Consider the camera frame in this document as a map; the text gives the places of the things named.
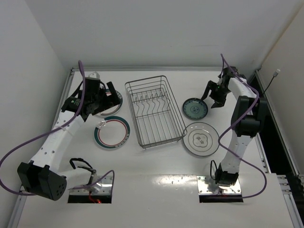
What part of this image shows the green red rimmed plate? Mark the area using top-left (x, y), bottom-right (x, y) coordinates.
top-left (93, 116), bottom-right (131, 150)
top-left (96, 91), bottom-right (123, 117)

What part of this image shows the blue floral green plate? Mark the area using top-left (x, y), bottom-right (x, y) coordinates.
top-left (182, 98), bottom-right (209, 120)

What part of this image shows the white plate dark rim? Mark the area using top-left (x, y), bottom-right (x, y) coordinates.
top-left (183, 122), bottom-right (219, 157)

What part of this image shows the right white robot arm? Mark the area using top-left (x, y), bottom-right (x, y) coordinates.
top-left (201, 67), bottom-right (267, 186)

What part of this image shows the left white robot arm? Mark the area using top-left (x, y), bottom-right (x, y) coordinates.
top-left (17, 77), bottom-right (121, 201)

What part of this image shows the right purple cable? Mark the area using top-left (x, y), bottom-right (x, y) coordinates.
top-left (218, 53), bottom-right (267, 199)

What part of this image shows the purple cable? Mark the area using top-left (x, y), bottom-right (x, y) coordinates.
top-left (0, 59), bottom-right (115, 196)
top-left (218, 53), bottom-right (267, 199)

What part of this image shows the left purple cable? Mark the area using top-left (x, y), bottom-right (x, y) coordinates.
top-left (0, 59), bottom-right (115, 196)

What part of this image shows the grey wire dish rack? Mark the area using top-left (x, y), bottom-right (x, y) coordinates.
top-left (125, 75), bottom-right (186, 149)

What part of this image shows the black cable on wall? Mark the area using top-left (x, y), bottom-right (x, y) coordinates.
top-left (261, 69), bottom-right (281, 98)

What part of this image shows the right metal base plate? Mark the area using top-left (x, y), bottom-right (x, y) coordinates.
top-left (197, 176), bottom-right (242, 196)

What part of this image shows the metal base plate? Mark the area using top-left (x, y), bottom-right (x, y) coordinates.
top-left (69, 174), bottom-right (113, 196)
top-left (197, 176), bottom-right (242, 196)

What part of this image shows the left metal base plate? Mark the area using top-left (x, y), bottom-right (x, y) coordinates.
top-left (69, 174), bottom-right (113, 196)

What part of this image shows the aluminium frame rail right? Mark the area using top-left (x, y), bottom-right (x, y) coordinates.
top-left (252, 69), bottom-right (304, 228)

